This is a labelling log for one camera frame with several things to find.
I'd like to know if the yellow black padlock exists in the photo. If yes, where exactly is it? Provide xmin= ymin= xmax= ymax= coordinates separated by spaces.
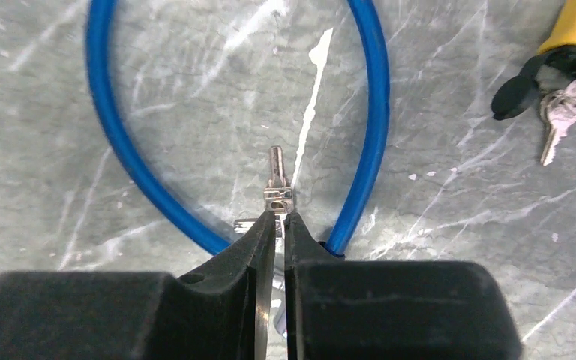
xmin=490 ymin=0 xmax=576 ymax=167

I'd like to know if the blue cable lock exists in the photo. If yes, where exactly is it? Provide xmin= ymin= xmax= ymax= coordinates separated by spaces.
xmin=85 ymin=1 xmax=390 ymax=257

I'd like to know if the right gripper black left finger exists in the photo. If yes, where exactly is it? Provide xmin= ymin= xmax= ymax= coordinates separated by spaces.
xmin=0 ymin=211 xmax=275 ymax=359

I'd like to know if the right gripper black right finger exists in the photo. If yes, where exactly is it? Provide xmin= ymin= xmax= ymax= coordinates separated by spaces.
xmin=285 ymin=213 xmax=523 ymax=359

